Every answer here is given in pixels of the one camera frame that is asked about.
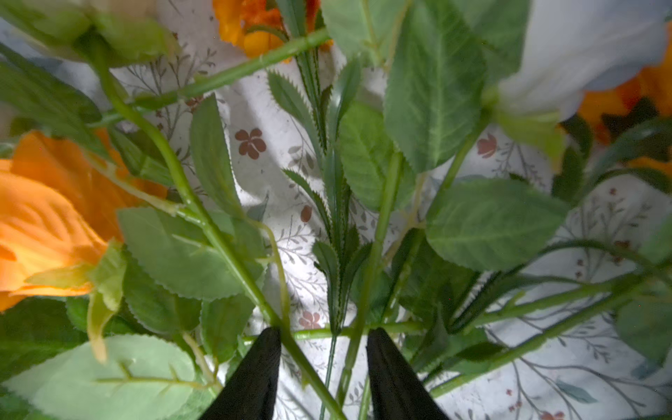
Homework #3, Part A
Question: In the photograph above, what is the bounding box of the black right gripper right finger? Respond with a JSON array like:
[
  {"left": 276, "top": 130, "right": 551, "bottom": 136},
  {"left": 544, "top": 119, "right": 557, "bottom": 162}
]
[{"left": 367, "top": 328, "right": 449, "bottom": 420}]

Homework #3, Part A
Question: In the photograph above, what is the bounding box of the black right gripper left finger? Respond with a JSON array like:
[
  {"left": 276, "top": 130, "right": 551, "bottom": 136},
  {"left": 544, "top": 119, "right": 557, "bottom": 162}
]
[{"left": 201, "top": 327, "right": 282, "bottom": 420}]

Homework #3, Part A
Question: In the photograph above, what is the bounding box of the orange marigold flower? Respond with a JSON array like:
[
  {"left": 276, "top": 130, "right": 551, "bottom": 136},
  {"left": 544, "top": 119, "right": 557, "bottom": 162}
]
[{"left": 212, "top": 0, "right": 289, "bottom": 58}]

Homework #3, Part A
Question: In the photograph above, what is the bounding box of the pale blue rose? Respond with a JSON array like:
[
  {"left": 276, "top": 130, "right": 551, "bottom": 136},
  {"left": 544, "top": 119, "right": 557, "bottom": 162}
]
[{"left": 335, "top": 0, "right": 672, "bottom": 411}]

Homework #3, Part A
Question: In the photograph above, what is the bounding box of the orange rose centre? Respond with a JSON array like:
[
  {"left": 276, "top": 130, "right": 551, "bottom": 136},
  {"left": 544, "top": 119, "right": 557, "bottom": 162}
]
[{"left": 1, "top": 131, "right": 142, "bottom": 311}]

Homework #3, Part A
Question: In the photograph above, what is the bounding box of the orange rose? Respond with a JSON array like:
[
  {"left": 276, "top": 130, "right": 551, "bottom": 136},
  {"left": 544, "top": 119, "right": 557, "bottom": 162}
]
[
  {"left": 579, "top": 47, "right": 671, "bottom": 147},
  {"left": 1, "top": 131, "right": 142, "bottom": 311}
]

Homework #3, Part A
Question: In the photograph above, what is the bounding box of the orange rose right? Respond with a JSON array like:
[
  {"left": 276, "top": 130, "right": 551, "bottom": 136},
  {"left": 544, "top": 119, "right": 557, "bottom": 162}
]
[{"left": 579, "top": 47, "right": 671, "bottom": 147}]

